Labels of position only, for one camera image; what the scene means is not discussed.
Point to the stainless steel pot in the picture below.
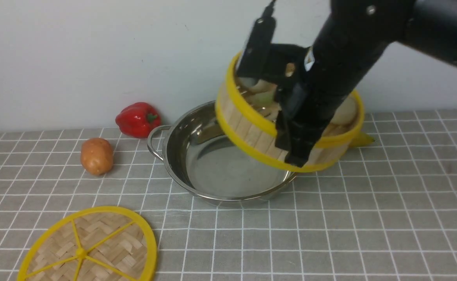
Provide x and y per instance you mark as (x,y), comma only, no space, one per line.
(202,160)

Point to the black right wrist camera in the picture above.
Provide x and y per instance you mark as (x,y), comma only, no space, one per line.
(251,62)

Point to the yellow banana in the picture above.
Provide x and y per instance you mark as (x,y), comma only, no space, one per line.
(361,139)

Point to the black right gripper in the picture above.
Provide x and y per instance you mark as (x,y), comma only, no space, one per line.
(311,85)

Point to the yellow bamboo steamer basket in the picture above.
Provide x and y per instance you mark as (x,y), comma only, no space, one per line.
(252,129)

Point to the yellow bamboo steamer lid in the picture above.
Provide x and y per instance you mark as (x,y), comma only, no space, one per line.
(104,243)

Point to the brown potato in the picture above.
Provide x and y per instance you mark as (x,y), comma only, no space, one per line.
(97,156)

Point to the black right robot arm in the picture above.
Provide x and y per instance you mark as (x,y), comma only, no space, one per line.
(352,39)

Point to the red bell pepper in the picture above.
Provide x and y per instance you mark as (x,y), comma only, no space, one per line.
(138,120)

